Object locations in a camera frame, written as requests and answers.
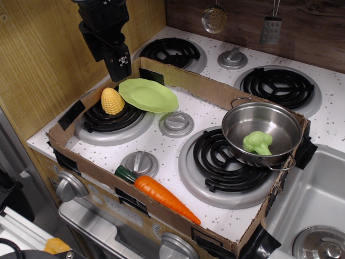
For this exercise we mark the light green plastic plate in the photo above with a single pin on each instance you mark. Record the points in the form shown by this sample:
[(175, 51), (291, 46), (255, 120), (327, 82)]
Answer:
[(148, 95)]

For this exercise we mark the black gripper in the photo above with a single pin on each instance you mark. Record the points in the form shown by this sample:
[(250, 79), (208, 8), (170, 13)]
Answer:
[(101, 27)]

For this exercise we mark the oven door handle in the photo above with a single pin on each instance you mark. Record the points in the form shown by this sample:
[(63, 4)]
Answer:
[(106, 236)]

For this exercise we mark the black burner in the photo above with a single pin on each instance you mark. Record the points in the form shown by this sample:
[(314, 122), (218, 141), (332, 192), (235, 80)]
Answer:
[(282, 85), (98, 128), (178, 52), (212, 175)]

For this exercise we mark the silver oven knob right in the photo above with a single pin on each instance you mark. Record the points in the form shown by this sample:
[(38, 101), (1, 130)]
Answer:
[(172, 246)]

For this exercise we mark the silver knob centre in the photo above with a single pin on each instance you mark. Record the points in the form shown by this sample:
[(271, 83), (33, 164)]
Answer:
[(176, 124)]

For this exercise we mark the silver oven knob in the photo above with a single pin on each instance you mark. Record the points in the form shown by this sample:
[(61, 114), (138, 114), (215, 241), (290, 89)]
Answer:
[(70, 187), (172, 246)]

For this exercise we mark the silver sink basin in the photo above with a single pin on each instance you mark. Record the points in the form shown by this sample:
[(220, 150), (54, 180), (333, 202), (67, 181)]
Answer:
[(313, 196)]

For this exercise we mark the silver knob front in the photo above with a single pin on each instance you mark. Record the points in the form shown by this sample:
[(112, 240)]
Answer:
[(141, 163)]

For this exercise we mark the cardboard fence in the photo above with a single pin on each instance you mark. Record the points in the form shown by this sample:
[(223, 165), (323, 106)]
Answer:
[(223, 233)]

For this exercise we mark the front left black burner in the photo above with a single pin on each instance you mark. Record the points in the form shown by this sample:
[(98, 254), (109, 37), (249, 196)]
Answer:
[(98, 128)]

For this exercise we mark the green toy broccoli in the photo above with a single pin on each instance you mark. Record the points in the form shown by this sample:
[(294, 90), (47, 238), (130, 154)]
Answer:
[(258, 142)]

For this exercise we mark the orange object lower left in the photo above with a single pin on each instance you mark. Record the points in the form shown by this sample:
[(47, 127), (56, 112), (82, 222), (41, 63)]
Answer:
[(56, 246)]

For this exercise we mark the back left black burner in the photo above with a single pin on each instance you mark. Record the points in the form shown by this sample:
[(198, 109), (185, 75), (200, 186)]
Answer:
[(178, 52)]

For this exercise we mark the hanging metal strainer spoon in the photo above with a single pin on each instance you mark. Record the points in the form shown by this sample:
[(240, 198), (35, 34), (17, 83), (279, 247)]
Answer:
[(214, 18)]

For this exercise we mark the front right black burner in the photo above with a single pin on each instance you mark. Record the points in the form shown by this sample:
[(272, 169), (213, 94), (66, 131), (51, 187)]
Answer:
[(212, 175)]

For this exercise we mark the hanging grey spatula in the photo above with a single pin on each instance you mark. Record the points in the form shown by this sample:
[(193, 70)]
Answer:
[(271, 28)]

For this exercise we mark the back right black burner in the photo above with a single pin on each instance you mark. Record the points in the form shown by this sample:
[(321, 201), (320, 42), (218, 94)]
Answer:
[(282, 85)]

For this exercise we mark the orange toy carrot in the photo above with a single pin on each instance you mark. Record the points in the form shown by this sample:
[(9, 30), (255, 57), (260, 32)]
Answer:
[(157, 192)]

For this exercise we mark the silver oven knob left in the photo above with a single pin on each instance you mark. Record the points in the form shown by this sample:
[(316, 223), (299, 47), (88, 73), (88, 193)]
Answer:
[(70, 187)]

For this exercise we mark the yellow toy corn cob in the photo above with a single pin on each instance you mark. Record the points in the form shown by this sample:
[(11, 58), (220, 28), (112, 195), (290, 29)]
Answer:
[(111, 101)]

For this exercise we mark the silver sink drain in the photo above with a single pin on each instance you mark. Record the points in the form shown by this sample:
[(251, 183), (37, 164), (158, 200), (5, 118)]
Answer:
[(319, 242)]

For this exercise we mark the silver knob back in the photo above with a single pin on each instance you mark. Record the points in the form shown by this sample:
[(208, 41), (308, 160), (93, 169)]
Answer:
[(232, 60)]

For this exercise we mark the stainless steel pot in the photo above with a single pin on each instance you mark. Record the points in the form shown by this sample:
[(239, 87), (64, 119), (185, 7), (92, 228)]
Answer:
[(284, 128)]

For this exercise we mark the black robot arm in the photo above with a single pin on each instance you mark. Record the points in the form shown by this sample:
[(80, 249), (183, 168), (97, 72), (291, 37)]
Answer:
[(101, 25)]

